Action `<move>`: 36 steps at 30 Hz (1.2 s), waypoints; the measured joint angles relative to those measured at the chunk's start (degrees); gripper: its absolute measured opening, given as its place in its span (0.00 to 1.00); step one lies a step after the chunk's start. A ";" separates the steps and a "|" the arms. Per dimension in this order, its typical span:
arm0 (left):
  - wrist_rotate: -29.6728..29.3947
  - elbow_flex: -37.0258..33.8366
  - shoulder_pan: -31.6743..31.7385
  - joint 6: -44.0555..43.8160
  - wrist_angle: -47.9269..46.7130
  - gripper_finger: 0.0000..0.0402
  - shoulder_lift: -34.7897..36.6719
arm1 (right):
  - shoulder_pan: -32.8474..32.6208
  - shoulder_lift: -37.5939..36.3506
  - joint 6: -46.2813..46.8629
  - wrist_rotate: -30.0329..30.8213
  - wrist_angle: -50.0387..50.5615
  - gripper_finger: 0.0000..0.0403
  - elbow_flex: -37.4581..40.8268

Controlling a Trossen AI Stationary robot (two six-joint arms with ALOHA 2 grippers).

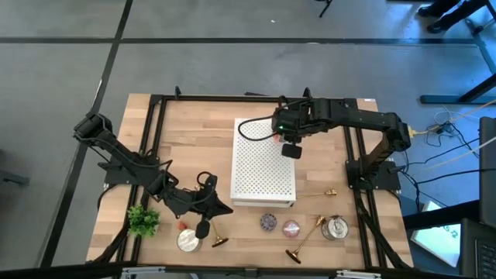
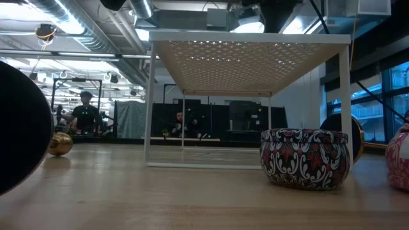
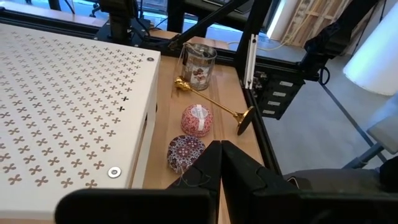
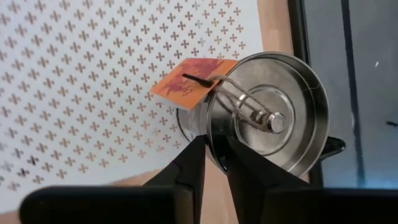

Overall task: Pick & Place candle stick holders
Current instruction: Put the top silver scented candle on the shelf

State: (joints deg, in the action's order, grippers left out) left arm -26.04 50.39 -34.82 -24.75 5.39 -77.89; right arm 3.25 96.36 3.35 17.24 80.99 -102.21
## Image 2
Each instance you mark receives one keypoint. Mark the grey ceiling box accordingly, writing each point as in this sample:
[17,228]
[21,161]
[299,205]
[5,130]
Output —
[217,17]

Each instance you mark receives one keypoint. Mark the black partition wall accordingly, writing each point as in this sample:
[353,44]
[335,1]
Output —
[223,118]

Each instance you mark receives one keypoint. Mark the grey cloth cover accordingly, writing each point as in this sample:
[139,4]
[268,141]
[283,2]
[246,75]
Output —
[132,119]

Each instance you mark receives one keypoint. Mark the round silver air duct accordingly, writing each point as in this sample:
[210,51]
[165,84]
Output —
[142,8]

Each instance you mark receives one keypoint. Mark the dark floral candle tin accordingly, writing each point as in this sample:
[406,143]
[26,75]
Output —
[303,159]

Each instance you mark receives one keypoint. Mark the pink floral candle tin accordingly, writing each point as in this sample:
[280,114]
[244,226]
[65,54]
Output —
[399,163]

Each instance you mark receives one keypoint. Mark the white perforated shelf riser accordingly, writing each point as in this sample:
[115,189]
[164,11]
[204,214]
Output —
[249,37]

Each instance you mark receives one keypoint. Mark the corrugated silver ceiling duct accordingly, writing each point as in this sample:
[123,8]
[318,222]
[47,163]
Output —
[92,40]

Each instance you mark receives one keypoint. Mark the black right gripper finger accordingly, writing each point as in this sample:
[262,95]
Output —
[278,14]

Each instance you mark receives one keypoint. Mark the long ceiling strip light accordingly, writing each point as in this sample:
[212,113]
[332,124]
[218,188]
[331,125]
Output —
[83,54]

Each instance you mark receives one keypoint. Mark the small potted plant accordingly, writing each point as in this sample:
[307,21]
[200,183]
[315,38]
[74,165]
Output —
[165,131]

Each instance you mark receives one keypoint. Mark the gold candlestick holder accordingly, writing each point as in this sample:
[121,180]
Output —
[330,123]
[19,127]

